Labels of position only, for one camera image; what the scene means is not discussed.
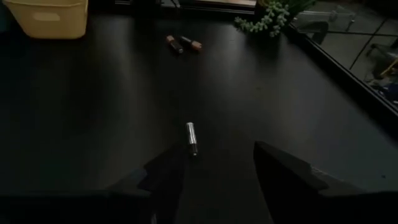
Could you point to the black copper-top AA battery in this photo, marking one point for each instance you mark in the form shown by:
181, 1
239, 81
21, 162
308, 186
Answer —
191, 43
174, 44

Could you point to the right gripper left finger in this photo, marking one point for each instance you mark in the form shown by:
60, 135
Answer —
171, 180

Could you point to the potted green succulent plant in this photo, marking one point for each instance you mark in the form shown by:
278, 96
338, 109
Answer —
273, 15

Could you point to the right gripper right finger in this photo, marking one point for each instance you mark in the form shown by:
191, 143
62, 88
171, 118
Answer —
286, 186

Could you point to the silver black AAA battery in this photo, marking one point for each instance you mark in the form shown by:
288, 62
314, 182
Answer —
191, 137

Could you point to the yellow plastic tray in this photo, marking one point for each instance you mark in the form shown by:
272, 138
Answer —
46, 21

